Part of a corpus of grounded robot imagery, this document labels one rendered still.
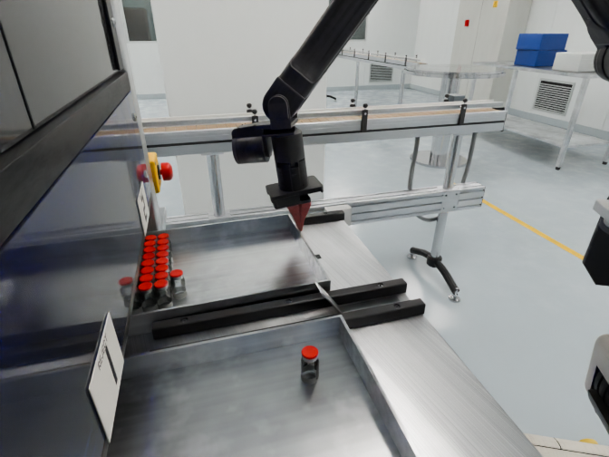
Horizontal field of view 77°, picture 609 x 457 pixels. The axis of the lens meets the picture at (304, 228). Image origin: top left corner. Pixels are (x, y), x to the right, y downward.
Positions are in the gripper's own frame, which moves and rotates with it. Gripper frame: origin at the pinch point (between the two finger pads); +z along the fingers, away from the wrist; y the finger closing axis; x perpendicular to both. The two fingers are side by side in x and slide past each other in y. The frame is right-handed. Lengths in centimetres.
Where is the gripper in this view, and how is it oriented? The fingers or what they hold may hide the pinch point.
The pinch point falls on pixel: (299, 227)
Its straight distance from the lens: 78.3
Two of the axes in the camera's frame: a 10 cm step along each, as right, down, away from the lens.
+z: 1.2, 8.7, 4.8
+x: 2.7, 4.4, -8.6
